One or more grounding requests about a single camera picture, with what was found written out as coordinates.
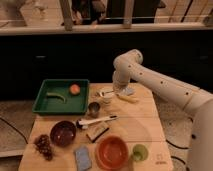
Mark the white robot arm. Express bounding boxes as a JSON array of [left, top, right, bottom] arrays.
[[112, 49, 213, 171]]

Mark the white paper cup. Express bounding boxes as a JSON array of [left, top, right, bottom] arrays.
[[102, 92, 114, 104]]

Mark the small metal cup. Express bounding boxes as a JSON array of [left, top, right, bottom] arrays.
[[88, 102, 100, 118]]

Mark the green plastic cup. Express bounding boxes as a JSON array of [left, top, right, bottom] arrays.
[[132, 144, 149, 162]]

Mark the light blue cloth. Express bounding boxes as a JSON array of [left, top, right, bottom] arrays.
[[121, 87, 135, 96]]

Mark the yellow banana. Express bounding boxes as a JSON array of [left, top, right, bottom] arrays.
[[116, 94, 138, 103]]

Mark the orange fruit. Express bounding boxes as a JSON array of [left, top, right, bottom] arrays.
[[69, 84, 80, 95]]

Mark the green plastic tray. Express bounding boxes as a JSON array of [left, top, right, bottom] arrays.
[[32, 79, 89, 115]]

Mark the brown chalkboard eraser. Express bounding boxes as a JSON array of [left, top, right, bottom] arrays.
[[86, 122, 109, 143]]

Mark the orange plastic bowl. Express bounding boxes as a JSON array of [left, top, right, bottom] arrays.
[[95, 136, 129, 171]]

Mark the green bean pod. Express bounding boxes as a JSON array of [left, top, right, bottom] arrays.
[[46, 92, 67, 103]]

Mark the dark purple bowl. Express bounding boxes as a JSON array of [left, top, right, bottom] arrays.
[[50, 121, 76, 147]]

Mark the blue sponge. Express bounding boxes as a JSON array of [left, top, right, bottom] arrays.
[[74, 146, 92, 171]]

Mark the bunch of dark grapes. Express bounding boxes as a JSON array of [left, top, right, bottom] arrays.
[[34, 134, 53, 161]]

